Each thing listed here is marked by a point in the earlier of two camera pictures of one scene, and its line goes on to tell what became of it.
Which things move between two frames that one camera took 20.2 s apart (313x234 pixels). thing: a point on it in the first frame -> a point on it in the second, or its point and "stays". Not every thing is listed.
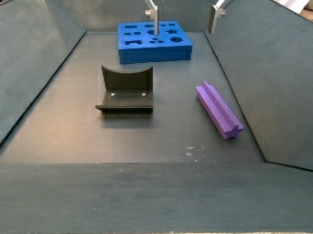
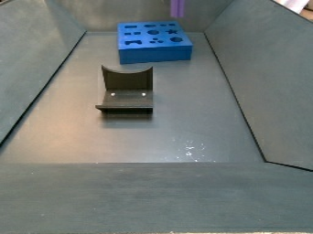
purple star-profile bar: [222, 118] -> [177, 8]
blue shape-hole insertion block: [139, 46] stays
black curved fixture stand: [127, 90] stays
